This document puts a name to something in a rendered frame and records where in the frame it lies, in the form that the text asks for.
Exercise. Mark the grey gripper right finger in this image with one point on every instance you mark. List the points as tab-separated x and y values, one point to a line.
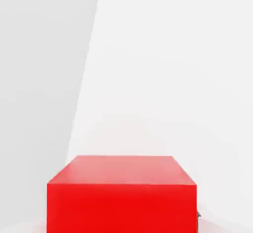
200	224

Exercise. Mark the small red cube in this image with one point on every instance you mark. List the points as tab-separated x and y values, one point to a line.
121	207

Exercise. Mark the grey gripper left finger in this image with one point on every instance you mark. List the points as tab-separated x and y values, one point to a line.
42	229

